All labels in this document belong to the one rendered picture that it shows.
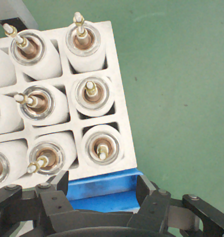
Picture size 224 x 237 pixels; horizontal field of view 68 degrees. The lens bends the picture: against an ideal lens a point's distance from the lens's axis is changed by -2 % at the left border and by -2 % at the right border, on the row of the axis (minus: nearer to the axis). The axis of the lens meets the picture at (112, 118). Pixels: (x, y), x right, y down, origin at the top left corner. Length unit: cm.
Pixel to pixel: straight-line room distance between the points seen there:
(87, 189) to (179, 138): 38
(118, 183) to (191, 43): 59
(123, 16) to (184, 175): 64
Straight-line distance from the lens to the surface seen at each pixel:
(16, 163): 42
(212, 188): 79
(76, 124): 44
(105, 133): 36
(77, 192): 67
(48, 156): 37
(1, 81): 49
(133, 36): 70
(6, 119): 43
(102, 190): 66
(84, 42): 39
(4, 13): 57
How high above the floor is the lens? 61
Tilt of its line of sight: 87 degrees down
